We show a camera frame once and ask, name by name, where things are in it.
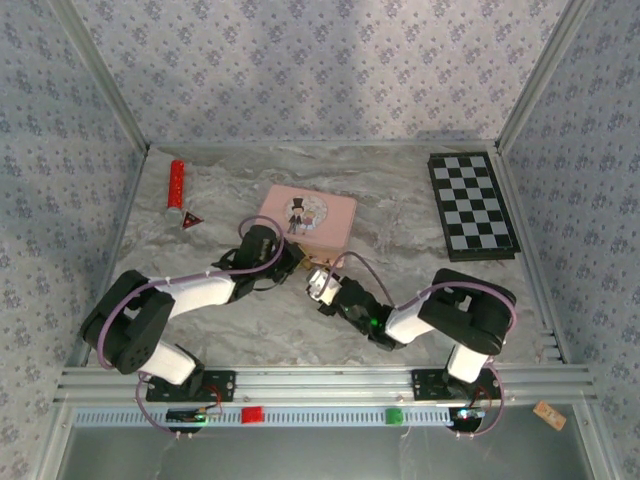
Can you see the aluminium frame post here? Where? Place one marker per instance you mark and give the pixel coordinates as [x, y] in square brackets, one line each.
[100, 75]
[547, 75]

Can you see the red plastic block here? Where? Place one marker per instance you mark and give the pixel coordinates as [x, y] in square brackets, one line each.
[252, 415]

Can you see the green plastic block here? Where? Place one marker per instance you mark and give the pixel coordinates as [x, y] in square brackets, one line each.
[394, 416]

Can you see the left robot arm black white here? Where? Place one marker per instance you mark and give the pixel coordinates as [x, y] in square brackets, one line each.
[130, 330]

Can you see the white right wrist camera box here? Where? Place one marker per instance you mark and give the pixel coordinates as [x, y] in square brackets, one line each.
[324, 290]

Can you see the aluminium side rail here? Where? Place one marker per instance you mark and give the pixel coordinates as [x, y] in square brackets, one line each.
[520, 210]
[125, 225]

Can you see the pink tin box couple print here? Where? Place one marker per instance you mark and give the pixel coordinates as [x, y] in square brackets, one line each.
[335, 220]

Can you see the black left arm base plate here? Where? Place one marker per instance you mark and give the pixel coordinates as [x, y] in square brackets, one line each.
[220, 385]

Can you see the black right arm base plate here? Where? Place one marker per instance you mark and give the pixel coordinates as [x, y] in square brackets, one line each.
[425, 385]

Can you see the small brass padlock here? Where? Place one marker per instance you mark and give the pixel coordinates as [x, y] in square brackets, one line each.
[306, 262]

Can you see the aluminium extrusion rail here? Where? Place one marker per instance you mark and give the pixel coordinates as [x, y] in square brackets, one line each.
[325, 385]

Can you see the red glitter tube silver cap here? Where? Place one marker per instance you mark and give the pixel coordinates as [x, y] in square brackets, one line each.
[176, 182]

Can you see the small circuit board with led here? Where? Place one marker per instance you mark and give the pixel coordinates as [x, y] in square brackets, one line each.
[467, 414]
[192, 415]

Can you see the grey metal sheet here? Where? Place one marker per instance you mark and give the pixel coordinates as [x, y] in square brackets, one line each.
[325, 455]

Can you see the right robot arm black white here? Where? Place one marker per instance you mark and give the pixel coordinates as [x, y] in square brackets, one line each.
[470, 315]

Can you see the small red black triangle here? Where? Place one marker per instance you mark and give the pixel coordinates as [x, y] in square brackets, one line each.
[191, 220]

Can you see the black grey chessboard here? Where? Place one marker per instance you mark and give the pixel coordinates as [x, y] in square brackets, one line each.
[470, 190]

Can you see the orange paper tag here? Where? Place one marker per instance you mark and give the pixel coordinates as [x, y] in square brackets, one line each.
[549, 415]

